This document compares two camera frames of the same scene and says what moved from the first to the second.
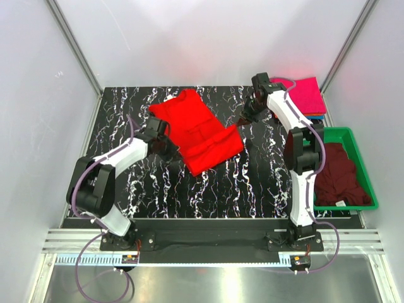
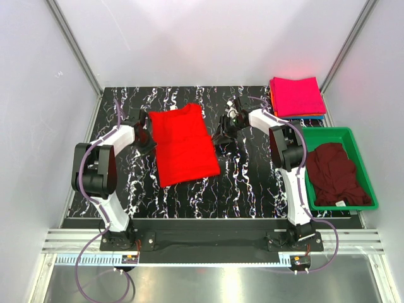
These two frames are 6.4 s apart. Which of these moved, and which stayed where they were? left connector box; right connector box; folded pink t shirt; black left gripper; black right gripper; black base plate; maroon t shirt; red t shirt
Moved: black right gripper; black left gripper; red t shirt
Stayed: right connector box; black base plate; left connector box; maroon t shirt; folded pink t shirt
